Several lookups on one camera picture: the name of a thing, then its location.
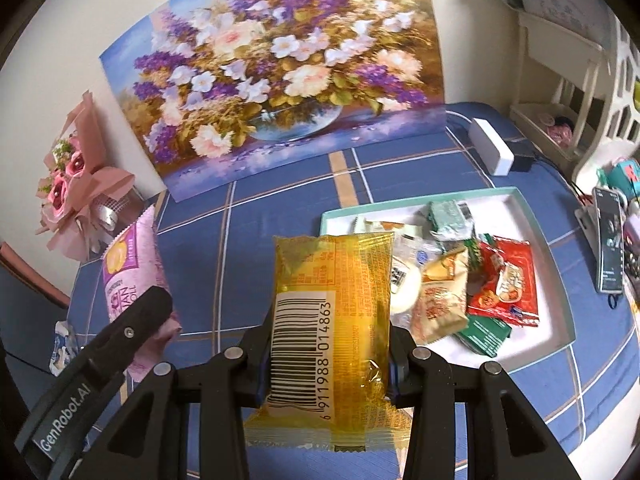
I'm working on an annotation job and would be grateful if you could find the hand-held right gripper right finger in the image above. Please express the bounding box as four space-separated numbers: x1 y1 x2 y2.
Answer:
391 327 573 480

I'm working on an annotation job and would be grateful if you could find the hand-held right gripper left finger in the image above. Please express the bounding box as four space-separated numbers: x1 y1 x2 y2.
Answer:
65 310 275 480

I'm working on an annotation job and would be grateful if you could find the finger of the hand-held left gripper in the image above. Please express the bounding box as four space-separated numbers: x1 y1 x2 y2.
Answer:
82 290 174 378

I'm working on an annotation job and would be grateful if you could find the pink snack packet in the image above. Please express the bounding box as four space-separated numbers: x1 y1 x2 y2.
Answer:
101 204 183 403

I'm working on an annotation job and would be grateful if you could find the beige pastry packet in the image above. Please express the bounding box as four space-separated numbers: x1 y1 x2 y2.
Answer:
410 247 471 346

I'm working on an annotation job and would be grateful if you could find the yellow snack packet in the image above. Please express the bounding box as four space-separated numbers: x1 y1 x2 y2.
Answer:
244 232 413 453

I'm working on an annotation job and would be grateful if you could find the clear packet white round cake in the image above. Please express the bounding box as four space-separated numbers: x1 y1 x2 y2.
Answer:
390 237 441 316

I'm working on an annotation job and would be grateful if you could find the dark green snack packet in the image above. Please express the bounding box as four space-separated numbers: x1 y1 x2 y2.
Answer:
455 312 513 358

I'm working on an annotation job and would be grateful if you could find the red rectangular snack packet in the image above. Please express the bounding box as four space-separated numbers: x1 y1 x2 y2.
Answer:
467 237 540 328

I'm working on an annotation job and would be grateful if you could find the pale green snack packet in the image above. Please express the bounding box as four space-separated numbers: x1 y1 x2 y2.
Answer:
427 200 475 241

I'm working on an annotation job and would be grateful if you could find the teal white shallow box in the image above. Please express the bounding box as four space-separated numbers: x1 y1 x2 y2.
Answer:
320 186 576 361

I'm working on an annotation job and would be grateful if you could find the white blue packet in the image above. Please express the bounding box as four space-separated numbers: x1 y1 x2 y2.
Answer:
49 320 81 376

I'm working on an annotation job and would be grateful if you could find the brown wooden furniture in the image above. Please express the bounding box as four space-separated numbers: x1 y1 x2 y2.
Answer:
0 240 71 311

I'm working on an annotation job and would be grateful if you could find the pink flower bouquet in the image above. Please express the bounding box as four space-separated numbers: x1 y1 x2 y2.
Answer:
35 91 136 263

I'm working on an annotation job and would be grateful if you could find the blue plaid tablecloth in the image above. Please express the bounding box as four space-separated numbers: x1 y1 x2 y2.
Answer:
47 101 633 480

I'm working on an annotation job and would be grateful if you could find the white phone stand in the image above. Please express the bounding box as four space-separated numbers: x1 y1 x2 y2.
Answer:
575 207 598 241

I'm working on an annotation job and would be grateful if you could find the white power adapter box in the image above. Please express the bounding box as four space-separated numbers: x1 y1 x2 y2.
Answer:
468 117 516 177

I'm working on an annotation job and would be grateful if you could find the smartphone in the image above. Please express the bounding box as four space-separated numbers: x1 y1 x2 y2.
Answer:
592 186 628 295

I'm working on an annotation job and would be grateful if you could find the black plug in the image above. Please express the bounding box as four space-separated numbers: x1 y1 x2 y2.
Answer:
507 142 538 173

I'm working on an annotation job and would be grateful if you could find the flower painting poster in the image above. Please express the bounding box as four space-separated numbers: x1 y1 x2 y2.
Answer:
99 0 446 204

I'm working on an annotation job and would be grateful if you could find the teal toy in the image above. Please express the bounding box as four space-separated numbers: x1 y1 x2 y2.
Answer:
597 157 640 196

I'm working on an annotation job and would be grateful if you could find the cream shelf rack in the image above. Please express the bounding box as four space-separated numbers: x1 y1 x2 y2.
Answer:
507 10 640 186

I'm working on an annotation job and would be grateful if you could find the black cable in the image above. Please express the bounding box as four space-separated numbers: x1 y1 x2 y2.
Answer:
535 155 591 211

